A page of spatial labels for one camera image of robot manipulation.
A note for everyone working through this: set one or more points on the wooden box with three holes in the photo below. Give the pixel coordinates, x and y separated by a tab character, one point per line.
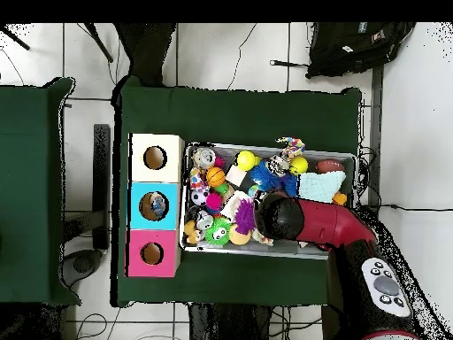
172	212

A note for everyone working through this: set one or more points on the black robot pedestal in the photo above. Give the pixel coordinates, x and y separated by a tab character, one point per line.
233	326

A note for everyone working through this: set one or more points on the colourful polka dot cloth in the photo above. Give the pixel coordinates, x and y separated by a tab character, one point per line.
263	239

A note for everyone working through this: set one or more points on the small brown football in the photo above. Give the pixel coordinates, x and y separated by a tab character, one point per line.
330	165

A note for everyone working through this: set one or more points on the clear mesh bin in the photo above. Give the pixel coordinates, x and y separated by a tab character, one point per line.
205	248

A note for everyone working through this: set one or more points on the small orange basketball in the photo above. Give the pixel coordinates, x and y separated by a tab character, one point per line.
215	176

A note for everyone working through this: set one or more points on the orange plastic building block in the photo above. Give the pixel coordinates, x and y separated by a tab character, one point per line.
340	199

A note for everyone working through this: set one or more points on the purple spiky ball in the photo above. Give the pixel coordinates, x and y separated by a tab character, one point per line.
244	214

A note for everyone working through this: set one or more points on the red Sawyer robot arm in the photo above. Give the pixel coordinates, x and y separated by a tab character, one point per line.
333	227

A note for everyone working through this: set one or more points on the black backpack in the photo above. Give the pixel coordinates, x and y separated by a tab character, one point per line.
354	49

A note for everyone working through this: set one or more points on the dark green table cloth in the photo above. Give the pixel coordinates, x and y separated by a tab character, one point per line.
35	177
233	113

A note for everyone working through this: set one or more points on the mint green knitted cloth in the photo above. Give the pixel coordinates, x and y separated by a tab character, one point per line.
320	185

